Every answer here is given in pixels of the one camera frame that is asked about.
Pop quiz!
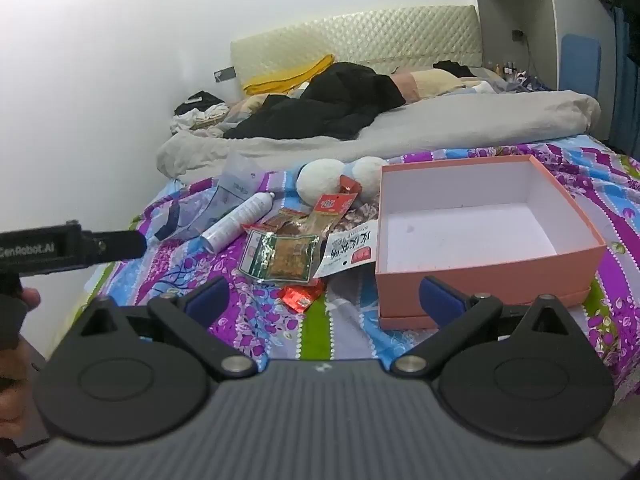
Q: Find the pink cardboard box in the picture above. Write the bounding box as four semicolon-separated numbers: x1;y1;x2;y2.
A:
374;154;608;331

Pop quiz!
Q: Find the black cloth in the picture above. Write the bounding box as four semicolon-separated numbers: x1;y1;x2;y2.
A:
432;60;483;78

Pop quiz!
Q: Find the white cabinet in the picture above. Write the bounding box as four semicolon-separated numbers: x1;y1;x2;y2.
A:
472;0;626;91

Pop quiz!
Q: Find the green clear snack packet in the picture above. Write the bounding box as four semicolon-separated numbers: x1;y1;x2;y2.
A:
237;225;321;283

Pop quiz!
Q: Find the beige floral quilt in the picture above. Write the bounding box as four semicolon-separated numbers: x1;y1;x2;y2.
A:
220;92;311;126

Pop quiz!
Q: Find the pile of clothes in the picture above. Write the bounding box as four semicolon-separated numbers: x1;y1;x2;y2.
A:
170;91;231;133

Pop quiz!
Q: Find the purple floral bed sheet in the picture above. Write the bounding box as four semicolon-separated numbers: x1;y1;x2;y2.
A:
85;135;640;411

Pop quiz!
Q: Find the black cable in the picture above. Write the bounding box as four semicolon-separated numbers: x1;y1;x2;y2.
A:
0;435;51;461

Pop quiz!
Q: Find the small red snack packet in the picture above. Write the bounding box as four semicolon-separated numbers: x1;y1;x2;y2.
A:
277;280;326;313

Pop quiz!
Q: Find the pale pillow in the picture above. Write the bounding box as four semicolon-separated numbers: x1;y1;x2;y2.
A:
457;77;506;93

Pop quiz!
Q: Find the cream quilted headboard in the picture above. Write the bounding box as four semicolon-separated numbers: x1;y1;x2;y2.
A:
230;5;482;93

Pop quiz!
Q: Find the beige pillow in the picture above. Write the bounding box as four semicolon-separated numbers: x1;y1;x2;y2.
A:
410;67;468;98

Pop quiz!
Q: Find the grey blanket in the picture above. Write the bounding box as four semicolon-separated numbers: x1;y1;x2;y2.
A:
156;89;601;183

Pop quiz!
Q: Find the red label snack packet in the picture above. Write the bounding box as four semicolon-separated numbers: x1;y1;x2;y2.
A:
300;192;356;236

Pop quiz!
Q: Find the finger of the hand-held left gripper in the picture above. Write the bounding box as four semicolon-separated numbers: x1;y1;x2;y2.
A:
95;230;149;264

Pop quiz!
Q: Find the black jacket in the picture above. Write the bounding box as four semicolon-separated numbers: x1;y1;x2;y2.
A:
222;61;407;141

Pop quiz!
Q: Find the purple patterned cloth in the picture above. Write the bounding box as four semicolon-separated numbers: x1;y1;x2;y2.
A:
492;72;551;93

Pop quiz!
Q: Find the white spray bottle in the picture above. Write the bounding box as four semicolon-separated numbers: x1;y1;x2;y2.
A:
200;191;276;256

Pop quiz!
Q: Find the white plush toy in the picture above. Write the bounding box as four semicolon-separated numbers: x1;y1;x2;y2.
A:
292;156;386;206

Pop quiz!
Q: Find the pink pillow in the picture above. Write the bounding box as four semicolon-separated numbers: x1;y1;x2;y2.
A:
392;71;421;103

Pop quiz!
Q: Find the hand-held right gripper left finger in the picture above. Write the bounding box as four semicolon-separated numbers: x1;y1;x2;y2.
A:
65;276;258;381

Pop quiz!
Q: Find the person's left hand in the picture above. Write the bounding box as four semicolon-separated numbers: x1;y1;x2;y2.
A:
0;287;42;426

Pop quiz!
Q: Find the blue curtain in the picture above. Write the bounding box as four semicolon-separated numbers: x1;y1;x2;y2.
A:
607;5;640;151

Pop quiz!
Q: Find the blue padded panel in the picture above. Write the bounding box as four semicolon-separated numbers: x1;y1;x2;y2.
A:
558;34;602;93

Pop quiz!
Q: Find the white snack packet black print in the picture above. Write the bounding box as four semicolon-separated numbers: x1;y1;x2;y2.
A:
312;220;378;281

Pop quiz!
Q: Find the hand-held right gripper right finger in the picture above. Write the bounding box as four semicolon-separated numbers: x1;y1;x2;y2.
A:
391;276;576;378

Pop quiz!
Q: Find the clear plastic bag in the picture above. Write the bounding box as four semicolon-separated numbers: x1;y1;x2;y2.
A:
150;152;263;243

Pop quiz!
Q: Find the yellow cloth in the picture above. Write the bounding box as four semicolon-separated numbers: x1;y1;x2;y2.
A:
243;54;335;95

